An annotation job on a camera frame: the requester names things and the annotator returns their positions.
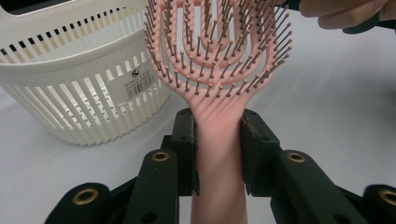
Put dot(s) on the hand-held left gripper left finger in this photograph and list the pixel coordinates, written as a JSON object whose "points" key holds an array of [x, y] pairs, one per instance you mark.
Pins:
{"points": [[186, 149]]}

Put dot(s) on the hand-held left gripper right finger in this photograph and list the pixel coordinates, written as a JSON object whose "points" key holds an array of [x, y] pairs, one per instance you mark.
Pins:
{"points": [[258, 149]]}

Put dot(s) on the pink hairbrush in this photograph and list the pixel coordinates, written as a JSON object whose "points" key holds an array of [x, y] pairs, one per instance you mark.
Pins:
{"points": [[218, 149]]}

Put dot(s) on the white slotted plastic basket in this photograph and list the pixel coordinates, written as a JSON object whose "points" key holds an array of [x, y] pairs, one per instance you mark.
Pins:
{"points": [[77, 102]]}

